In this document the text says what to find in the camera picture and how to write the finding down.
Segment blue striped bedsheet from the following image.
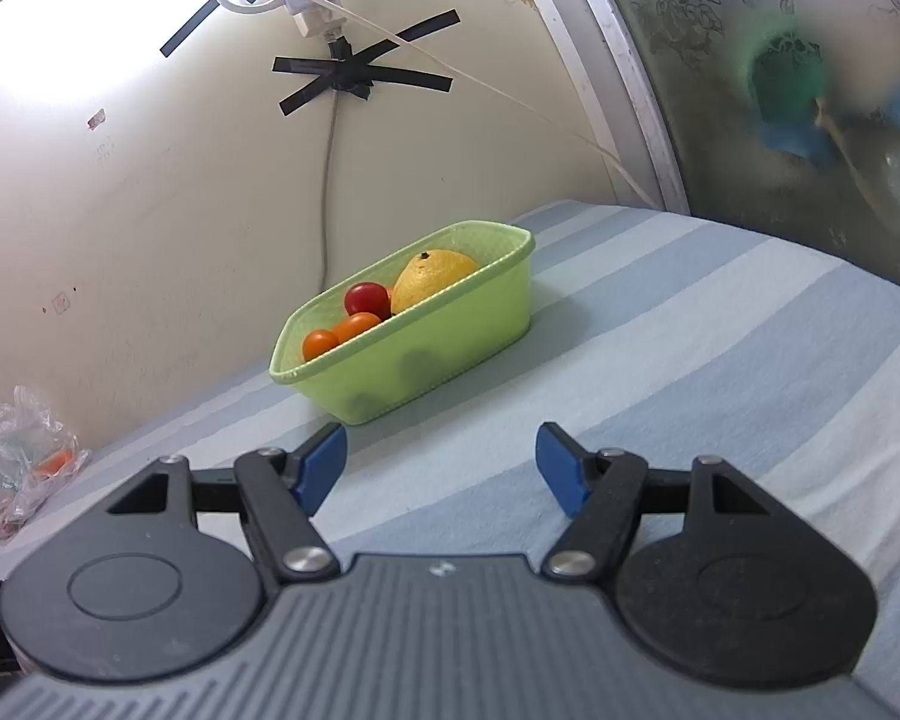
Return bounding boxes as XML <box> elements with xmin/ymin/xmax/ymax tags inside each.
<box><xmin>0</xmin><ymin>199</ymin><xmax>900</xmax><ymax>720</ymax></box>

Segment white power cable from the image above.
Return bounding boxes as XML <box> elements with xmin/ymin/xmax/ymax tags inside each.
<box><xmin>328</xmin><ymin>4</ymin><xmax>659</xmax><ymax>209</ymax></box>

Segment red cherry tomato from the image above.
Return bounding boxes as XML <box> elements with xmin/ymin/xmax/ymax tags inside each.
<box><xmin>344</xmin><ymin>282</ymin><xmax>392</xmax><ymax>320</ymax></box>

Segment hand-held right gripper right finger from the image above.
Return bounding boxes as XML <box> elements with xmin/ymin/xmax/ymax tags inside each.
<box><xmin>536</xmin><ymin>422</ymin><xmax>779</xmax><ymax>583</ymax></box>

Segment yellow pear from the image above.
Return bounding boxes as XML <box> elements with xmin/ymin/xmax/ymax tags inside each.
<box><xmin>390</xmin><ymin>249</ymin><xmax>481</xmax><ymax>316</ymax></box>

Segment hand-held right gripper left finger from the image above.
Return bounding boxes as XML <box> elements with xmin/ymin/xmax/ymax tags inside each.
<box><xmin>105</xmin><ymin>422</ymin><xmax>348</xmax><ymax>581</ymax></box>

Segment orange mandarin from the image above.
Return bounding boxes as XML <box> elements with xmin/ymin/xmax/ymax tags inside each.
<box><xmin>335</xmin><ymin>313</ymin><xmax>383</xmax><ymax>346</ymax></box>

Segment black tape cross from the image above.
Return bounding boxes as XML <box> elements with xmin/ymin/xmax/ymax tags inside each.
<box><xmin>272</xmin><ymin>9</ymin><xmax>462</xmax><ymax>118</ymax></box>

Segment frosted patterned window glass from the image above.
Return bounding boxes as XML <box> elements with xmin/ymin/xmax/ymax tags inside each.
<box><xmin>585</xmin><ymin>0</ymin><xmax>900</xmax><ymax>310</ymax></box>

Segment blurry green blue object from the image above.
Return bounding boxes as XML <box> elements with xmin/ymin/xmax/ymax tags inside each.
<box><xmin>735</xmin><ymin>11</ymin><xmax>837</xmax><ymax>160</ymax></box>

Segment grey wall cable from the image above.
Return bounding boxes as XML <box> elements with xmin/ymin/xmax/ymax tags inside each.
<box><xmin>318</xmin><ymin>97</ymin><xmax>340</xmax><ymax>293</ymax></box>

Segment clear plastic bag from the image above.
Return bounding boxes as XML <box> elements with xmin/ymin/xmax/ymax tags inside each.
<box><xmin>0</xmin><ymin>361</ymin><xmax>92</xmax><ymax>542</ymax></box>

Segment light green plastic basket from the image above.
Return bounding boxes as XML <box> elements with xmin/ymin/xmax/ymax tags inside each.
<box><xmin>269</xmin><ymin>220</ymin><xmax>536</xmax><ymax>427</ymax></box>

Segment aluminium window frame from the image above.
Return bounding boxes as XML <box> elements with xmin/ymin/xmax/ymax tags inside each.
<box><xmin>495</xmin><ymin>0</ymin><xmax>692</xmax><ymax>215</ymax></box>

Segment black tape strips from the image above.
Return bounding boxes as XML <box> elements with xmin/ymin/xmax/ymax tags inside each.
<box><xmin>159</xmin><ymin>0</ymin><xmax>265</xmax><ymax>59</ymax></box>

